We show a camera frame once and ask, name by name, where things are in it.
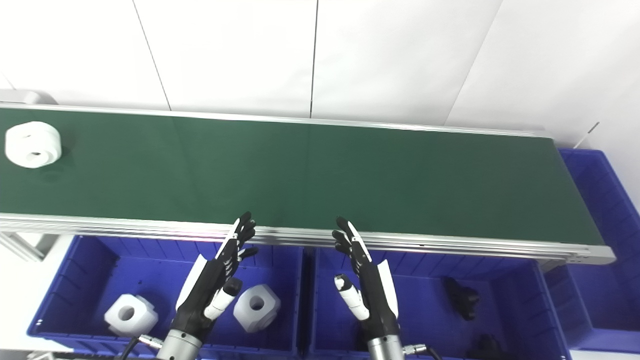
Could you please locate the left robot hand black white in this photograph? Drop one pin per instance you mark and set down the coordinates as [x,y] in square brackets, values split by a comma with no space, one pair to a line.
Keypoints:
[205,287]

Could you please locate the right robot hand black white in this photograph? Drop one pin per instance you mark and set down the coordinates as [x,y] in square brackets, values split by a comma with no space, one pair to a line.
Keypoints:
[372,295]

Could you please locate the white cube part with hole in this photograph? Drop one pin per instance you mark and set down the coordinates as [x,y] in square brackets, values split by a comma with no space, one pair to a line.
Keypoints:
[131,315]
[257,307]
[32,144]

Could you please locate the blue bin with black parts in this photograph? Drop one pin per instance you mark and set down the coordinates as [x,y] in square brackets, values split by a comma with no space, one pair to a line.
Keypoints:
[425,310]

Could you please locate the black plastic part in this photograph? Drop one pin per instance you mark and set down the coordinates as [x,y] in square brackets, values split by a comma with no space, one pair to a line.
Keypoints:
[487,348]
[462,300]

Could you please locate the blue bin with white parts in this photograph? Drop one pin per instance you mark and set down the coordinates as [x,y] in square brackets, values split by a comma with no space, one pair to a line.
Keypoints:
[90,280]

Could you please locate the aluminium conveyor support leg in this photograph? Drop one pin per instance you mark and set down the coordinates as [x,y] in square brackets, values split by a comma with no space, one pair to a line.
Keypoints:
[22,246]

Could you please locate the empty blue bin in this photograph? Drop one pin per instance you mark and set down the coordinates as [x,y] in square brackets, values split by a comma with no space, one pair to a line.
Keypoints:
[600,240]

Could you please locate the grey conveyor motor housing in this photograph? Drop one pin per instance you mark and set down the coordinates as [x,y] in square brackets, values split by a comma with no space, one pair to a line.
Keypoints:
[22,96]

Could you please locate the green conveyor belt aluminium frame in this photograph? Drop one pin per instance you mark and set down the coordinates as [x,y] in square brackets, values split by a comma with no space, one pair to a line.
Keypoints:
[320,170]

